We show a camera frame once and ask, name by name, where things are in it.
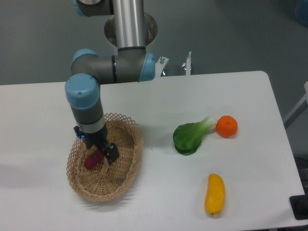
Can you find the oval wicker basket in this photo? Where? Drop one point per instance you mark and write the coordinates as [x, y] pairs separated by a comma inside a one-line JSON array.
[[105, 182]]

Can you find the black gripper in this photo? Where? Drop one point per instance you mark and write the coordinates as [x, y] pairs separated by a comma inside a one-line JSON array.
[[99, 140]]

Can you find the black device at table edge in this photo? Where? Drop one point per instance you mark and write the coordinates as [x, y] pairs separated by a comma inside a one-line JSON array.
[[299, 204]]

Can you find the white mounting bracket frame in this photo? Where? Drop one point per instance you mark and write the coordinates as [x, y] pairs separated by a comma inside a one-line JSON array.
[[160, 67]]

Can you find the purple sweet potato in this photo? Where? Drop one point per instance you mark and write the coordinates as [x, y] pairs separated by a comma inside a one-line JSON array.
[[95, 158]]

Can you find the green bok choy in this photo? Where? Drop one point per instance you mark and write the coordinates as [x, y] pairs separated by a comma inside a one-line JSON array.
[[188, 137]]

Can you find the orange mandarin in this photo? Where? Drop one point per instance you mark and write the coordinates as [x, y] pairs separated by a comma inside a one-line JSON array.
[[227, 126]]

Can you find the yellow mango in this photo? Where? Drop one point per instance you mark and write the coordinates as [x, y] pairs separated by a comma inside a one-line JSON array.
[[215, 194]]

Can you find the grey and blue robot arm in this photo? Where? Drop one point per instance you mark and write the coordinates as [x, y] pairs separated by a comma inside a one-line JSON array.
[[89, 71]]

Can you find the white clamp post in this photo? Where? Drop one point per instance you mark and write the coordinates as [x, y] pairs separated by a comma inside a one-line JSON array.
[[187, 66]]

